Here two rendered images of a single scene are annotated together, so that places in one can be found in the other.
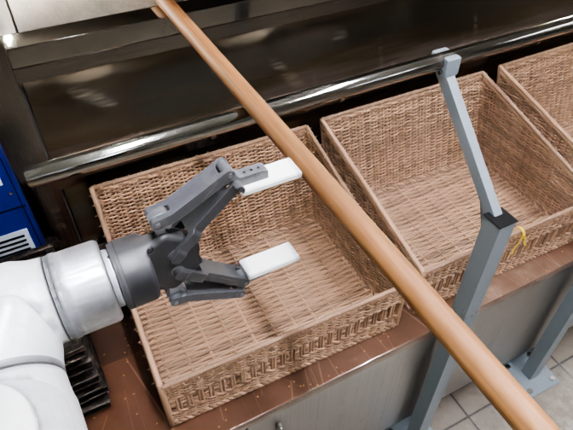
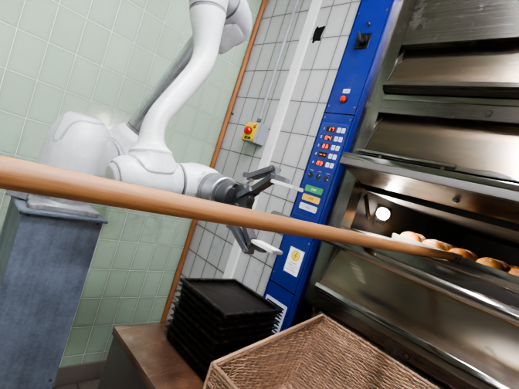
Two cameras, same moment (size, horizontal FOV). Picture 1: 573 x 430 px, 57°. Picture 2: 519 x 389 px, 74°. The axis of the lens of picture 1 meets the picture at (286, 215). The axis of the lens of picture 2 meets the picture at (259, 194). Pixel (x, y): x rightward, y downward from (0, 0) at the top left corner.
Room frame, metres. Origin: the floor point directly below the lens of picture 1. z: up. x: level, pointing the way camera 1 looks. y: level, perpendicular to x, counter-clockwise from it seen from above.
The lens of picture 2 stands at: (0.18, -0.65, 1.25)
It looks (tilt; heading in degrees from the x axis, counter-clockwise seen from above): 3 degrees down; 73
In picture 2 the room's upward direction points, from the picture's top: 18 degrees clockwise
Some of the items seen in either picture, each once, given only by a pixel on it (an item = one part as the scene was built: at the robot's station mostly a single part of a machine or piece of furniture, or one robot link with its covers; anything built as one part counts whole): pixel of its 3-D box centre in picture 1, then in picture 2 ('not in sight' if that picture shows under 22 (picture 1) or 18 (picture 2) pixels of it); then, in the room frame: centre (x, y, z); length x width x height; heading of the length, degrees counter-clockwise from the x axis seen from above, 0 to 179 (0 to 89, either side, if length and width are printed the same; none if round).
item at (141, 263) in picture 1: (156, 262); (237, 200); (0.37, 0.14, 1.19); 0.09 x 0.07 x 0.08; 118
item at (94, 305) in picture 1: (87, 287); (219, 192); (0.34, 0.20, 1.19); 0.09 x 0.06 x 0.09; 28
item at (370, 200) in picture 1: (451, 179); not in sight; (1.07, -0.44, 0.72); 0.56 x 0.49 x 0.28; 117
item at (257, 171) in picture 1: (243, 170); (280, 174); (0.42, 0.04, 1.28); 0.05 x 0.01 x 0.03; 118
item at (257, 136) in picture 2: not in sight; (254, 133); (0.57, 1.02, 1.46); 0.10 x 0.07 x 0.10; 117
